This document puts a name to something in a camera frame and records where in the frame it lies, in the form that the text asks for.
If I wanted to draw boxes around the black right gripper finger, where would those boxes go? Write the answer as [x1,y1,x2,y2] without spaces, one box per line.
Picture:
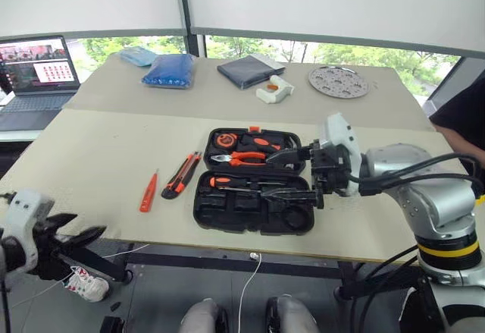
[264,146,314,167]
[259,187,326,210]

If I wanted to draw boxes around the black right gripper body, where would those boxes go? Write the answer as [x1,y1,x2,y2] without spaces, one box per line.
[308,139,352,197]

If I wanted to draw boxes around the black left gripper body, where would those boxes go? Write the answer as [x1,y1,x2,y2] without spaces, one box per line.
[30,215,69,279]

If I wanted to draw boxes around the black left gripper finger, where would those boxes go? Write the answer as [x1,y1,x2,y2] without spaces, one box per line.
[45,212,79,236]
[55,225,108,253]

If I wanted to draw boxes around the black plastic tool case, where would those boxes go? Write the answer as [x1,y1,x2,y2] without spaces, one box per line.
[192,126,318,236]

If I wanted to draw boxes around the black table leg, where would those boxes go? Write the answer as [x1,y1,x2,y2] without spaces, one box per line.
[56,234,134,285]

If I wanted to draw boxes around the white red sneaker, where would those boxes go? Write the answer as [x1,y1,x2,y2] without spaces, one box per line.
[63,265,111,303]

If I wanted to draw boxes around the white holder with orange part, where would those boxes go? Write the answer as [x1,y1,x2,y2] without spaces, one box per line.
[255,75,296,105]

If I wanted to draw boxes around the orange black tape measure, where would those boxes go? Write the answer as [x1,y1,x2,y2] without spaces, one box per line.
[213,132,239,149]

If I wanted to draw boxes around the orange voltage tester pen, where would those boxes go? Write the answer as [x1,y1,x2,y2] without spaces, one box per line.
[139,168,161,214]

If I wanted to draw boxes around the round perforated metal plate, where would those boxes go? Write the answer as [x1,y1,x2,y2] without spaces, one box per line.
[307,64,371,99]

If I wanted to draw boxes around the dark grey folded cloth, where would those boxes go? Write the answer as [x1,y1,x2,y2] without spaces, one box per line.
[216,53,286,90]

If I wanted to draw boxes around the white side table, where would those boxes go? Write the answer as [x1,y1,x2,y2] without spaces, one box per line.
[0,129,43,143]

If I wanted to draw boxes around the orange black utility knife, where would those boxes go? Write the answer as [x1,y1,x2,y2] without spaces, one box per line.
[160,151,203,201]

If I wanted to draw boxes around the grey rounded robot leg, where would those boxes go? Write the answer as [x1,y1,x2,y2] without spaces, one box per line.
[177,297,230,333]
[264,295,320,333]

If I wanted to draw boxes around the open laptop computer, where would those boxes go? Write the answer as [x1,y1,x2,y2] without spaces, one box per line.
[0,34,81,133]

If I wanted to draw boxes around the dark blue plastic bag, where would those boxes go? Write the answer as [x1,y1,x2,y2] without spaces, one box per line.
[141,53,196,90]

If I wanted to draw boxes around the person in black shirt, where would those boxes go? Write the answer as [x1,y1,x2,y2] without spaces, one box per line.
[429,80,485,148]

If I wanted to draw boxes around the light blue plastic pack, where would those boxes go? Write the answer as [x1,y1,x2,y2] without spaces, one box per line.
[118,46,157,68]

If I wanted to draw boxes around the black orange handled tool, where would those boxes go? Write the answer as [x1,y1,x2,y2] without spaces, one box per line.
[240,133,284,155]

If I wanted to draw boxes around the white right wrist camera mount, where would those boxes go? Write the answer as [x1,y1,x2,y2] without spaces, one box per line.
[317,112,365,198]

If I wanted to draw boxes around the orange handled pliers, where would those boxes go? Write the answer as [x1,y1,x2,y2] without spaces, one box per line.
[209,151,269,168]

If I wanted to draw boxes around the orange black handled screwdriver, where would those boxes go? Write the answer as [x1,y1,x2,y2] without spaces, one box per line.
[208,176,286,194]

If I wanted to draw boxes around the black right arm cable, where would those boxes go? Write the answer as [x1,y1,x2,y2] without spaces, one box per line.
[355,152,485,198]

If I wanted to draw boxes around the white thin cable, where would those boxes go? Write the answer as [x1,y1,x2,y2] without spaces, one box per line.
[237,251,263,333]

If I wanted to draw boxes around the black floor cable bundle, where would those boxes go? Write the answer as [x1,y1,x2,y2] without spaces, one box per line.
[333,244,421,304]

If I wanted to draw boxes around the black window frame post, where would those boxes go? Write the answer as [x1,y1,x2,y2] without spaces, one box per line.
[174,0,208,58]

